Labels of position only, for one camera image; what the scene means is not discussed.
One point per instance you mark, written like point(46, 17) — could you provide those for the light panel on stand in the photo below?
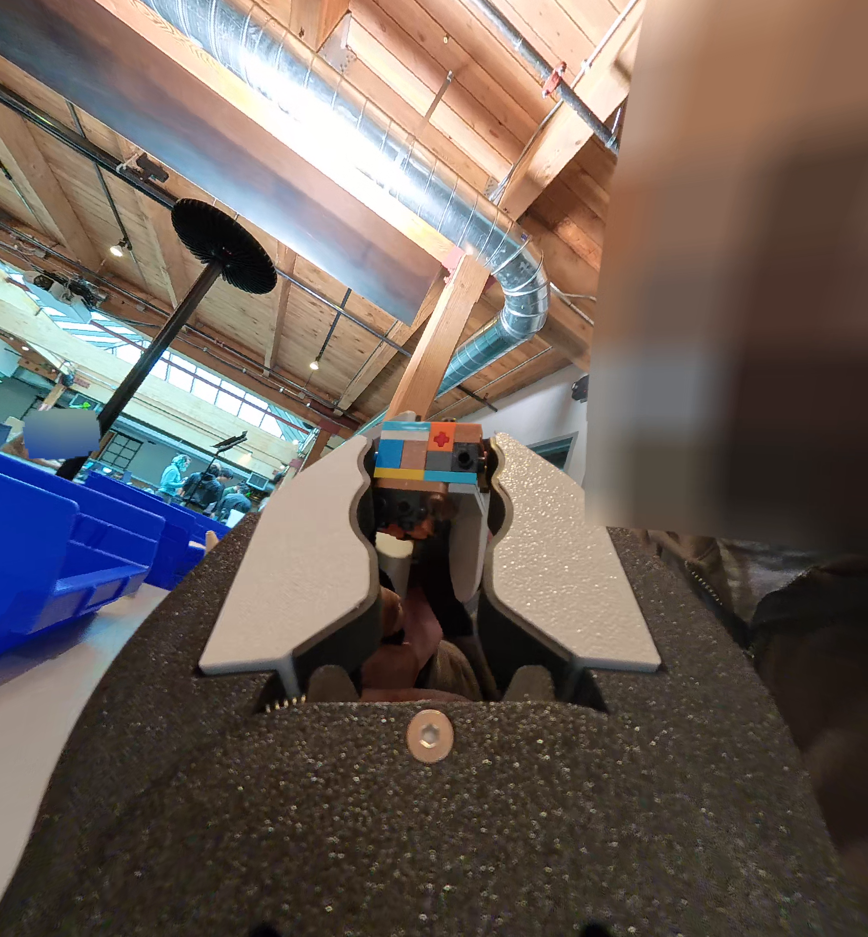
point(229, 443)

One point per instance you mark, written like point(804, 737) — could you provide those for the black floor lamp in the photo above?
point(221, 245)

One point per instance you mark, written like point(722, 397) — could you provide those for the multicoloured brick model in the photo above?
point(434, 457)

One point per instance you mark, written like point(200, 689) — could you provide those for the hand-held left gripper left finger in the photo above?
point(302, 578)

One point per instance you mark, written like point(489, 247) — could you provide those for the person's brown jacket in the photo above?
point(807, 644)

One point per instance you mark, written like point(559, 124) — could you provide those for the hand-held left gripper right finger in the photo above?
point(565, 593)

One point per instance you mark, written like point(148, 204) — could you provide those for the white ceiling projector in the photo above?
point(60, 287)

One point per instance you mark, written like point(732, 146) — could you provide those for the wooden post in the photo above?
point(441, 337)

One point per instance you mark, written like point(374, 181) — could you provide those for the person's right forearm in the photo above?
point(459, 666)

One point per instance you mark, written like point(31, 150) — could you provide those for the blue plastic bin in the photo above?
point(170, 534)
point(38, 556)

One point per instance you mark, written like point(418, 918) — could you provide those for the silver ventilation duct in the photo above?
point(419, 176)

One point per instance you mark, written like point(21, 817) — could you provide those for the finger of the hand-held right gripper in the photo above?
point(470, 549)
point(393, 556)

